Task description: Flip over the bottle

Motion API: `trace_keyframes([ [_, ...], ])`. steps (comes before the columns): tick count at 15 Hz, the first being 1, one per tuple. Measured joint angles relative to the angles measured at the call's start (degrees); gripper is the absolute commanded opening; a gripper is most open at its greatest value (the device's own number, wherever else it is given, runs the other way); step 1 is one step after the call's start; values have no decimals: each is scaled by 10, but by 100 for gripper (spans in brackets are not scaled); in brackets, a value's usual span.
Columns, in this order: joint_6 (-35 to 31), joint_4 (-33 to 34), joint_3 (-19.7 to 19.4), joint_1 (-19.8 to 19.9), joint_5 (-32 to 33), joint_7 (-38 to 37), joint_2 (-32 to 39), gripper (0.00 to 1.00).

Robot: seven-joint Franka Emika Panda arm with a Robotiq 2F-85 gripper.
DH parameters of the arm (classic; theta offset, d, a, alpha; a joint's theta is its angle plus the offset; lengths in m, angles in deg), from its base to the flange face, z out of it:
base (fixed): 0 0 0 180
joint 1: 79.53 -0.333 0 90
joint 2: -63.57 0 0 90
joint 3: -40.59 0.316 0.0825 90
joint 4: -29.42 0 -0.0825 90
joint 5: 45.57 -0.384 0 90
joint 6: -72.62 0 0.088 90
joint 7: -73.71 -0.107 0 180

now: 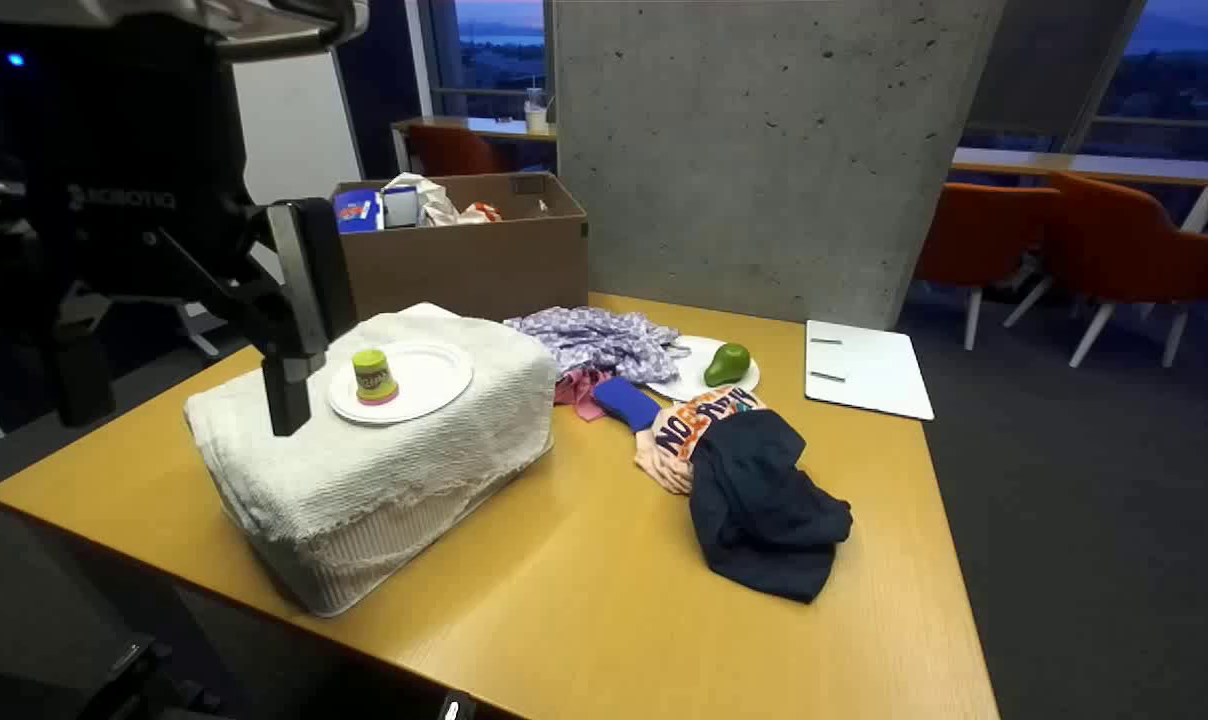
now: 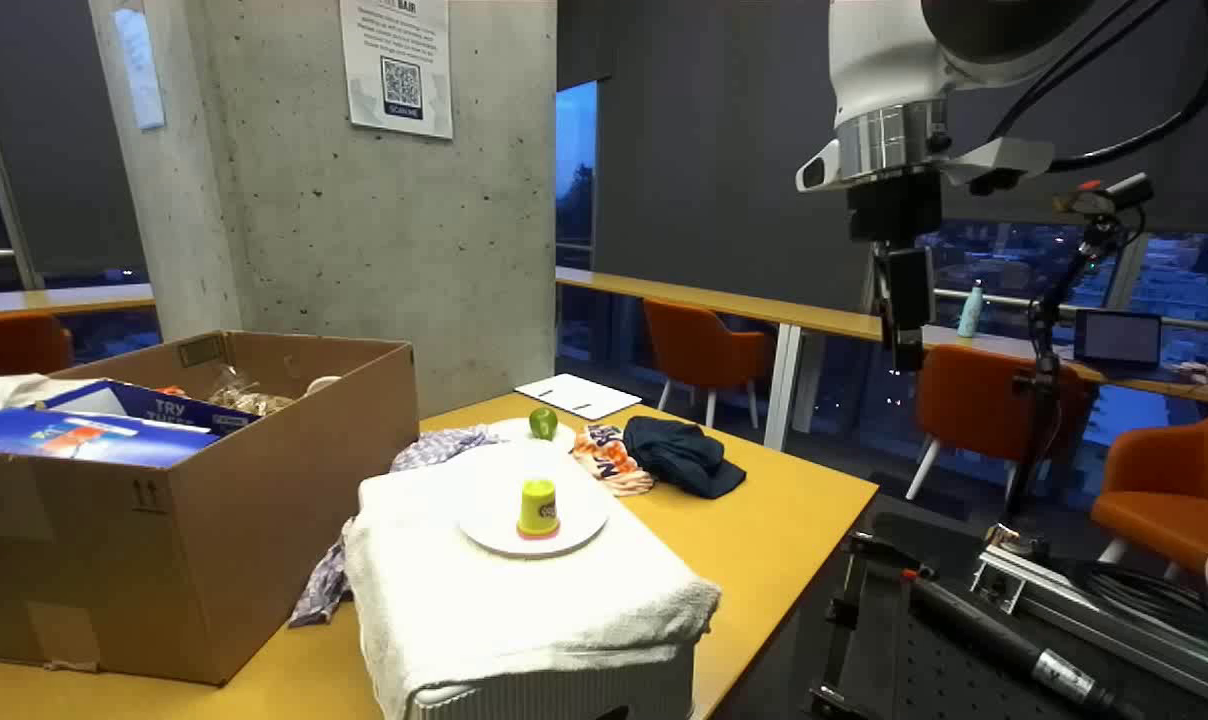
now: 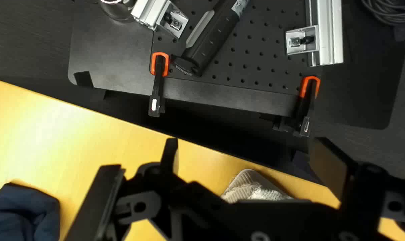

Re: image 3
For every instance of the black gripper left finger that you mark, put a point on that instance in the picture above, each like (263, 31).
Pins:
(108, 201)

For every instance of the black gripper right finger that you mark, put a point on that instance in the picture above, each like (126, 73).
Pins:
(344, 179)

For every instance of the orange and black clamp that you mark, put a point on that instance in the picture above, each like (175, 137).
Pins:
(305, 102)
(158, 89)

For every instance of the dark blue cloth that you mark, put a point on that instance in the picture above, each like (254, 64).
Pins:
(18, 215)

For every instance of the white towel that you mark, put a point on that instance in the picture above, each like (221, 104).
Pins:
(250, 189)

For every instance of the black perforated mounting board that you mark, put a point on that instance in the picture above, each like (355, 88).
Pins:
(256, 68)

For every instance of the black cylindrical tool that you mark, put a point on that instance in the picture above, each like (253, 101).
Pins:
(210, 41)

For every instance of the short aluminium extrusion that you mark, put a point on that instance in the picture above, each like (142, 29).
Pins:
(150, 11)

